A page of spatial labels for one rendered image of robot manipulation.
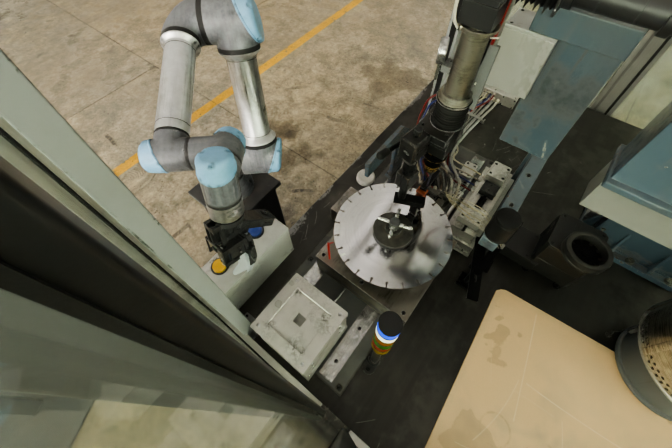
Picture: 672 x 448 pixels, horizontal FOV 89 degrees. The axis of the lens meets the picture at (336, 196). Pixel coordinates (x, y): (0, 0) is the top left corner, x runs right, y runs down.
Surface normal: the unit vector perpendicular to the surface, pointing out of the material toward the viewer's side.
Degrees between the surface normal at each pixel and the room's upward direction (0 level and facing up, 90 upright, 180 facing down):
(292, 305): 0
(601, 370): 0
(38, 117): 90
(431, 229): 0
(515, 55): 90
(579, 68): 90
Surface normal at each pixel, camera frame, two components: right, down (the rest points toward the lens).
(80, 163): 0.79, 0.50
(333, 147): -0.02, -0.55
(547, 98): -0.62, 0.66
